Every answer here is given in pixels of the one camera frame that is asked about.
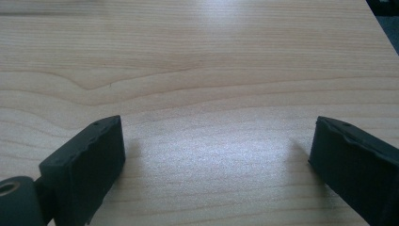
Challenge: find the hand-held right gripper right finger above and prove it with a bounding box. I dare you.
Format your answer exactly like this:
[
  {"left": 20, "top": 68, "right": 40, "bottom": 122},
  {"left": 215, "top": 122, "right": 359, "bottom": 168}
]
[{"left": 308, "top": 115, "right": 399, "bottom": 226}]

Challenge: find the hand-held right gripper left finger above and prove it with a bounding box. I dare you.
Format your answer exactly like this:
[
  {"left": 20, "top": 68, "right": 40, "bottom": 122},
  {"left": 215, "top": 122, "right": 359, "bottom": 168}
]
[{"left": 38, "top": 115, "right": 127, "bottom": 226}]

